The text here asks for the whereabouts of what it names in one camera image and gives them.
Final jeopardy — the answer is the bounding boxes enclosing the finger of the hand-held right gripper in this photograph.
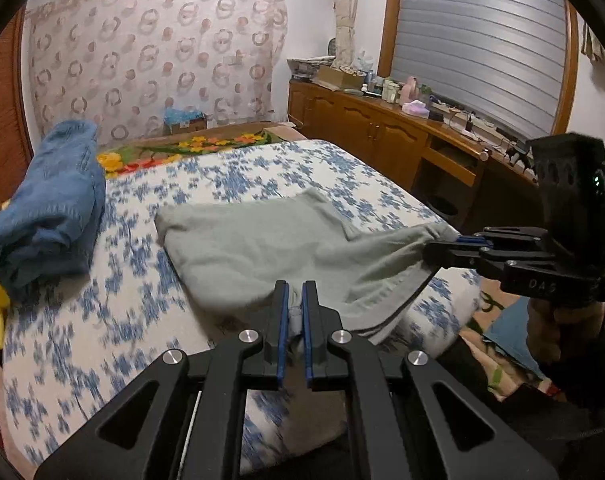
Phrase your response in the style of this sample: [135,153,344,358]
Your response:
[457,226,550,252]
[422,240,558,280]

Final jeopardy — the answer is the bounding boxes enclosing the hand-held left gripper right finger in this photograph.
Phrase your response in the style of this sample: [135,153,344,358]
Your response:
[302,280,561,480]

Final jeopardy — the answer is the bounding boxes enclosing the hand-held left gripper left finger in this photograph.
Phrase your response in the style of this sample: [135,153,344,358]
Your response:
[35,280,290,480]

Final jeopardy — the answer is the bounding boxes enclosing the grey pants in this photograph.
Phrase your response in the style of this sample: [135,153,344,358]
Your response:
[155,189,461,347]

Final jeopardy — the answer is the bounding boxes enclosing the person's right forearm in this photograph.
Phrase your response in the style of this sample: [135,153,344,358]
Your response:
[542,355,605,413]

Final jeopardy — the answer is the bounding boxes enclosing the person's right hand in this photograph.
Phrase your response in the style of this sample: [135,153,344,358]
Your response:
[526,294,605,367]

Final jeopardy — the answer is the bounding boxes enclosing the black waste bin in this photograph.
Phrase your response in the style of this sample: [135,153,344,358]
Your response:
[429,195,461,219]

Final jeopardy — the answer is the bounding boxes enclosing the printed colourful cloth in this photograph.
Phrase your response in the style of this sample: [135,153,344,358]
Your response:
[457,280,565,403]

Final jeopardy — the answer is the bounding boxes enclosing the blue floral bedsheet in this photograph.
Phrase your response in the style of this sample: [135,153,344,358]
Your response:
[1,140,483,467]

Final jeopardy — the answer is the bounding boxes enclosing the wooden cabinet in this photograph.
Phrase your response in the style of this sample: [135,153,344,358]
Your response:
[287,80,548,233]

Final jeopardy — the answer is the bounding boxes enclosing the colourful flower blanket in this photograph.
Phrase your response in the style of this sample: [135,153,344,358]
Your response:
[96,127,303,179]

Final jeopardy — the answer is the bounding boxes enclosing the open cardboard box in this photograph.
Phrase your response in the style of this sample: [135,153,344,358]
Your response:
[315,65,366,92]

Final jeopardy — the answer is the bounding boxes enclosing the cardboard box with blue cloth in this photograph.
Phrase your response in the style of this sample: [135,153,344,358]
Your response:
[163,107,208,135]

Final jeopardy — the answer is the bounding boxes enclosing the stack of papers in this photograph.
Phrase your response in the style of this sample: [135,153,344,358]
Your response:
[287,56,334,81]

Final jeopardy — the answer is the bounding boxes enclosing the folded blue jeans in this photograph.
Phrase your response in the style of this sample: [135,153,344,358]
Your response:
[0,120,107,289]

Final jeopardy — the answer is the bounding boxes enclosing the tied beige curtain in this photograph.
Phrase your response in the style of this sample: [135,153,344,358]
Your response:
[331,0,359,69]

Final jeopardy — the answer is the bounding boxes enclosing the brown louvred wooden wardrobe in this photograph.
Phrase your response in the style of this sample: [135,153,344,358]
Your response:
[0,7,34,161]

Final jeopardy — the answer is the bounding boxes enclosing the circle patterned wall curtain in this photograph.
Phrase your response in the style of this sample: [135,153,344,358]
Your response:
[25,0,290,149]

